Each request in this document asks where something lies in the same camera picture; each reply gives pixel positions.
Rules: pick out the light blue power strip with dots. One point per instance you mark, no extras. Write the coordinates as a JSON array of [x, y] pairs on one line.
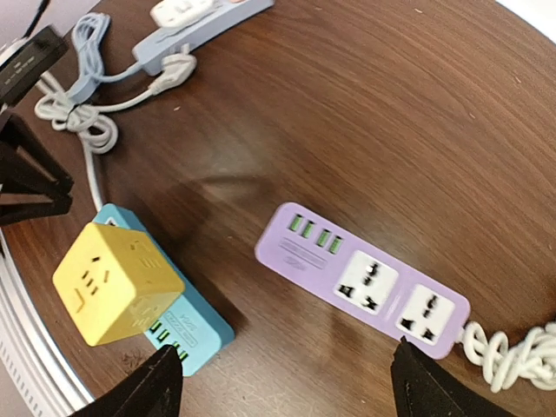
[[164, 42]]

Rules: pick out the purple power strip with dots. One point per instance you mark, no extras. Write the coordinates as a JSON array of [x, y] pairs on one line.
[[361, 280]]

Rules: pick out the yellow cube socket adapter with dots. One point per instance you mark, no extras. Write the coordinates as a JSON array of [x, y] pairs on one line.
[[115, 283]]

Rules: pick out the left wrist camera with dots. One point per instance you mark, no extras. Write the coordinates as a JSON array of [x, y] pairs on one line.
[[25, 60]]

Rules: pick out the teal power strip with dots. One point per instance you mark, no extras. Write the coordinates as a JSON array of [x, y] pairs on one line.
[[193, 327]]

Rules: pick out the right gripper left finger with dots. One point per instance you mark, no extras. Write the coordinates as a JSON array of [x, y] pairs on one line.
[[154, 389]]

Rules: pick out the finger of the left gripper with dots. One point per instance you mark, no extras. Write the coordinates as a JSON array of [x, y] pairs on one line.
[[18, 206], [27, 167]]

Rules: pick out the white round travel adapter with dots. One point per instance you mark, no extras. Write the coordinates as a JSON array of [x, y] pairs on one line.
[[180, 13]]

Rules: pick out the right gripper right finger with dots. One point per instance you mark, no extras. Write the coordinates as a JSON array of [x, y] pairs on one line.
[[423, 388]]

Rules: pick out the front aluminium rail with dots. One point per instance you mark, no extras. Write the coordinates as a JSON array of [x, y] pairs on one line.
[[40, 372]]

